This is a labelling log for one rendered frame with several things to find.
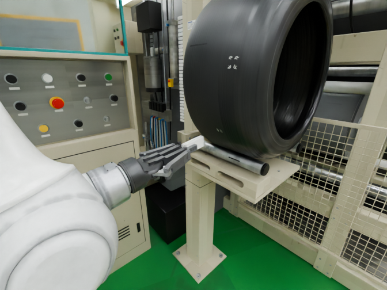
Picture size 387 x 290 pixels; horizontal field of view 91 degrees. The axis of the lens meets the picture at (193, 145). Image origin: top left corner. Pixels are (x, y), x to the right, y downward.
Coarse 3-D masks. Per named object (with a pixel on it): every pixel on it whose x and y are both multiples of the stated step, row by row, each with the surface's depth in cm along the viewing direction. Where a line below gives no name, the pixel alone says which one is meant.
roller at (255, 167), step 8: (208, 144) 78; (216, 144) 78; (208, 152) 78; (216, 152) 74; (224, 152) 72; (232, 152) 70; (232, 160) 69; (240, 160) 67; (248, 160) 65; (256, 160) 64; (248, 168) 65; (256, 168) 62; (264, 168) 61
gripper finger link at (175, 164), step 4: (184, 152) 46; (188, 152) 46; (180, 156) 45; (184, 156) 45; (172, 160) 44; (176, 160) 43; (180, 160) 44; (184, 160) 46; (188, 160) 47; (168, 164) 42; (172, 164) 42; (176, 164) 43; (180, 164) 45; (184, 164) 46; (164, 168) 41; (168, 168) 41; (172, 168) 42; (176, 168) 44; (164, 172) 40; (168, 172) 40; (172, 172) 43
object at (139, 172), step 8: (128, 160) 40; (136, 160) 41; (128, 168) 39; (136, 168) 39; (144, 168) 42; (152, 168) 42; (160, 168) 43; (128, 176) 38; (136, 176) 39; (144, 176) 40; (152, 176) 41; (136, 184) 39; (144, 184) 40
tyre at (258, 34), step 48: (240, 0) 46; (288, 0) 43; (192, 48) 55; (240, 48) 44; (288, 48) 83; (192, 96) 59; (240, 96) 47; (288, 96) 89; (240, 144) 57; (288, 144) 66
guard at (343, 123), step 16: (368, 128) 75; (384, 128) 72; (320, 144) 90; (384, 144) 74; (384, 160) 75; (320, 176) 93; (336, 192) 90; (368, 192) 81; (256, 208) 128; (272, 208) 119; (304, 208) 103; (288, 224) 113; (336, 224) 93; (304, 240) 107; (352, 240) 90; (368, 240) 85; (336, 256) 97
